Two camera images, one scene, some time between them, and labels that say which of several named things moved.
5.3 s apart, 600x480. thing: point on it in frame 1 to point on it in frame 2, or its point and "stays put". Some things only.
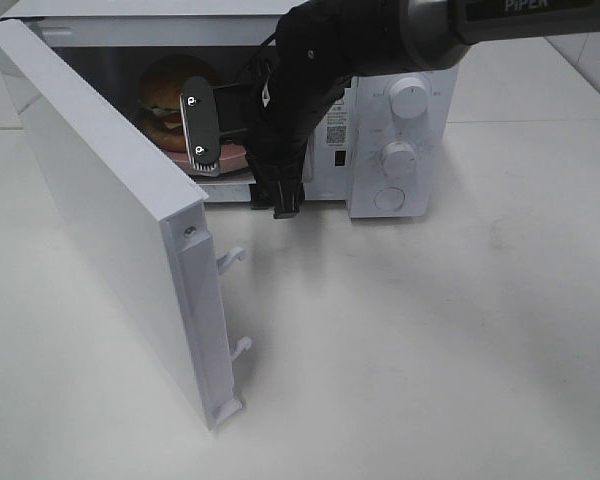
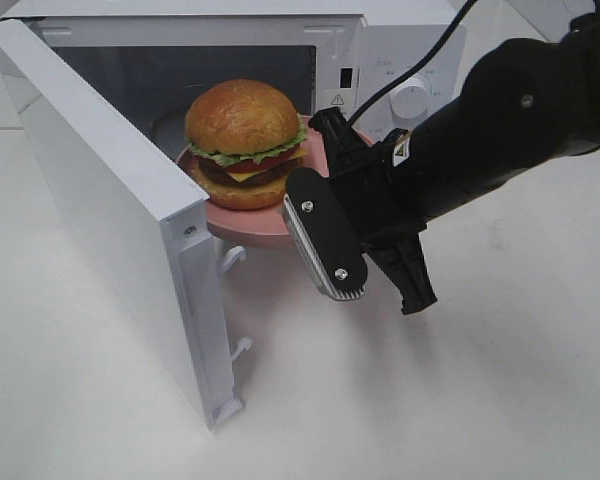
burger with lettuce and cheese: x=159 y=99 to x=245 y=137
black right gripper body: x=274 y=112 to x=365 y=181
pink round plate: x=232 y=159 to x=363 y=138
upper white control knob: x=409 y=98 stays put
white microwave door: x=151 y=222 stays put
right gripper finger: x=284 y=193 to x=402 y=259
